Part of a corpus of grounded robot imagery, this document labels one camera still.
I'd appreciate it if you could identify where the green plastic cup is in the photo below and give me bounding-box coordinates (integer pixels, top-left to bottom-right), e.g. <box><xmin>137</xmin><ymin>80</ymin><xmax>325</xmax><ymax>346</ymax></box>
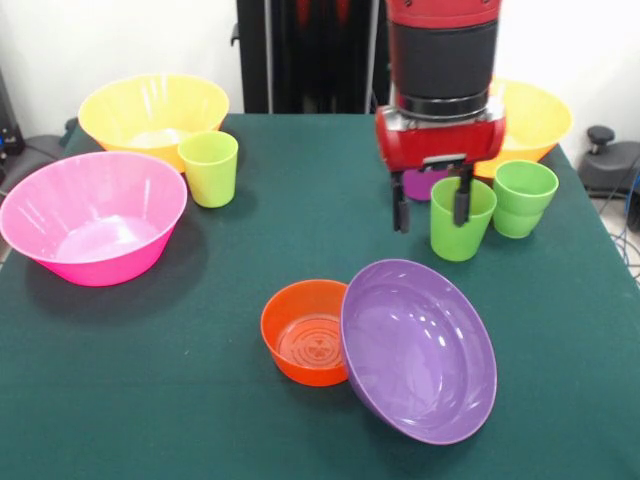
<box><xmin>492</xmin><ymin>159</ymin><xmax>560</xmax><ymax>240</ymax></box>
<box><xmin>430</xmin><ymin>176</ymin><xmax>498</xmax><ymax>262</ymax></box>
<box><xmin>178</xmin><ymin>130</ymin><xmax>240</xmax><ymax>209</ymax></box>

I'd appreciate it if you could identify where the black knobbed stand base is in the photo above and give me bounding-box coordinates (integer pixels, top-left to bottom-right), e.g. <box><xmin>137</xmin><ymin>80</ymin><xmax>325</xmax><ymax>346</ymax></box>
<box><xmin>579</xmin><ymin>124</ymin><xmax>640</xmax><ymax>199</ymax></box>

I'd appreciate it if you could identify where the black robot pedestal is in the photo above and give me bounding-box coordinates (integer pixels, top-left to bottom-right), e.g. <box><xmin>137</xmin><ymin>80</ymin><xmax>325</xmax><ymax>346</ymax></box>
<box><xmin>230</xmin><ymin>0</ymin><xmax>396</xmax><ymax>115</ymax></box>

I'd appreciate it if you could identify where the purple plastic bowl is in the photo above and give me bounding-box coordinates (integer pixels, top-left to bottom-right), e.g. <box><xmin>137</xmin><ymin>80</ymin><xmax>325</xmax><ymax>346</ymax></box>
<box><xmin>339</xmin><ymin>258</ymin><xmax>499</xmax><ymax>446</ymax></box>

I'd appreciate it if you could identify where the large orange plastic bowl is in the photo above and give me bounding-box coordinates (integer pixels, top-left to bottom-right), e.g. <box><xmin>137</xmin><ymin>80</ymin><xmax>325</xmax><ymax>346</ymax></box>
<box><xmin>78</xmin><ymin>73</ymin><xmax>231</xmax><ymax>174</ymax></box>
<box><xmin>472</xmin><ymin>78</ymin><xmax>574</xmax><ymax>179</ymax></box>

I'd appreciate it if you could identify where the purple plastic cup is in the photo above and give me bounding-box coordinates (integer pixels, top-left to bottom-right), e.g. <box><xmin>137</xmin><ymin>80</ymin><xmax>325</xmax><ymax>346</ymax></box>
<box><xmin>402</xmin><ymin>167</ymin><xmax>454</xmax><ymax>203</ymax></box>

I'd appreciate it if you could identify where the large pink plastic bowl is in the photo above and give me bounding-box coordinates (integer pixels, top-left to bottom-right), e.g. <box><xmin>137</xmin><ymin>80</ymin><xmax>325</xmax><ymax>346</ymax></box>
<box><xmin>0</xmin><ymin>151</ymin><xmax>189</xmax><ymax>288</ymax></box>

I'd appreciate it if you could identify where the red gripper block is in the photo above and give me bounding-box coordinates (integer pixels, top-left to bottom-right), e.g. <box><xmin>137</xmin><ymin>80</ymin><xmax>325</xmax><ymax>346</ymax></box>
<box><xmin>374</xmin><ymin>102</ymin><xmax>508</xmax><ymax>234</ymax></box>

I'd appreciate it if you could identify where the black equipment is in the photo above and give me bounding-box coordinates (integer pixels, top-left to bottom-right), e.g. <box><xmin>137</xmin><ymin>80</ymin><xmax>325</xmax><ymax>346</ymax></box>
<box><xmin>0</xmin><ymin>64</ymin><xmax>27</xmax><ymax>157</ymax></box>

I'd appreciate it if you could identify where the small red plastic bowl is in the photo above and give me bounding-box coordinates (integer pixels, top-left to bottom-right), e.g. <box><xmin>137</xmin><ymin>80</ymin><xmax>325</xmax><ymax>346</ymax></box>
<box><xmin>259</xmin><ymin>278</ymin><xmax>351</xmax><ymax>388</ymax></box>

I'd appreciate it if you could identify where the dark green table cloth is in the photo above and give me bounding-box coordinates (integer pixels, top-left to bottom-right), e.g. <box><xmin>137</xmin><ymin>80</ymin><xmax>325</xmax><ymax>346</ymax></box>
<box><xmin>0</xmin><ymin>113</ymin><xmax>640</xmax><ymax>480</ymax></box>

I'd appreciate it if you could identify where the grey round stand base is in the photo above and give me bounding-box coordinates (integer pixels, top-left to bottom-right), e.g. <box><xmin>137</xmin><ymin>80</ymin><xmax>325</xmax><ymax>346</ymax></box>
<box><xmin>19</xmin><ymin>130</ymin><xmax>69</xmax><ymax>162</ymax></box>

